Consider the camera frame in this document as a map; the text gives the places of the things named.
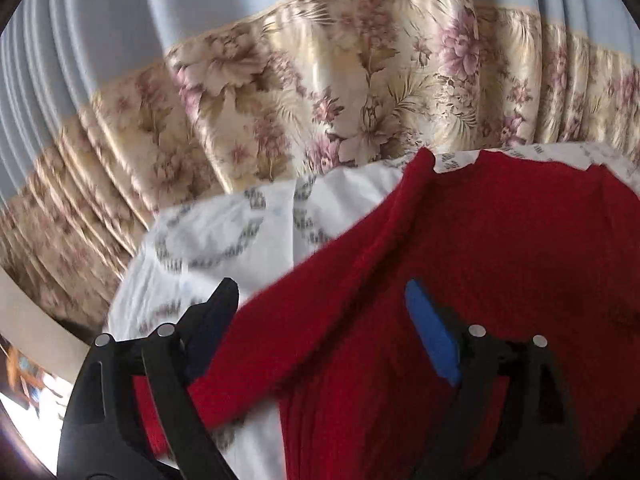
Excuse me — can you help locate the white printed bed sheet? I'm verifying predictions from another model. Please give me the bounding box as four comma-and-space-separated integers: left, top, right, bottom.
107, 142, 640, 480

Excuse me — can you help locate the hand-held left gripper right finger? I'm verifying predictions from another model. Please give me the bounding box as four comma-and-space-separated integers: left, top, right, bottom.
404, 279, 587, 480

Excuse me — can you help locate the blue floral curtain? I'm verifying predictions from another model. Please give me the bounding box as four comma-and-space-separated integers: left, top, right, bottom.
0, 0, 640, 343

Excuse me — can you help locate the red knitted sweater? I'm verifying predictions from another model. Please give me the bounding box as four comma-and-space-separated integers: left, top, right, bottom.
132, 147, 640, 480

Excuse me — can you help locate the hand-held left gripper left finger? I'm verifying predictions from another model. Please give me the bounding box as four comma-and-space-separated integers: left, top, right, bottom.
57, 277, 241, 480

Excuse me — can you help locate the beige cardboard box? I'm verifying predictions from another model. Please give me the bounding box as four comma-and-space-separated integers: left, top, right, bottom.
0, 269, 97, 361

